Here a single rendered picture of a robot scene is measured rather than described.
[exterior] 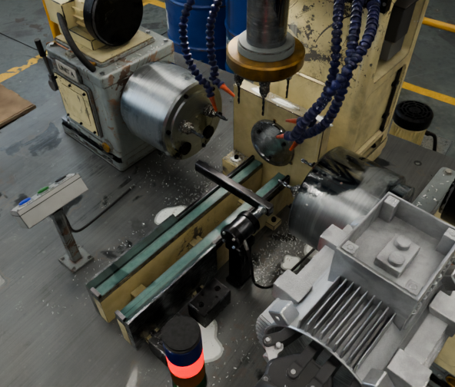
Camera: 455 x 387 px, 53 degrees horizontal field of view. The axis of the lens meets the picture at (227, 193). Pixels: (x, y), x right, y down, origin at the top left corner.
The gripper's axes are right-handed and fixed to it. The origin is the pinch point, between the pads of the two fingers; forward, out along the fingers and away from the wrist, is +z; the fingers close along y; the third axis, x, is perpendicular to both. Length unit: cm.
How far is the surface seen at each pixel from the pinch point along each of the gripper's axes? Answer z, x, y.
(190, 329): -15.0, 13.9, 19.2
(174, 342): -18.1, 13.5, 19.5
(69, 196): -8, 32, 73
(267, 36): 39, 4, 49
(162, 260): 0, 52, 53
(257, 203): 23, 38, 39
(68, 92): 18, 37, 113
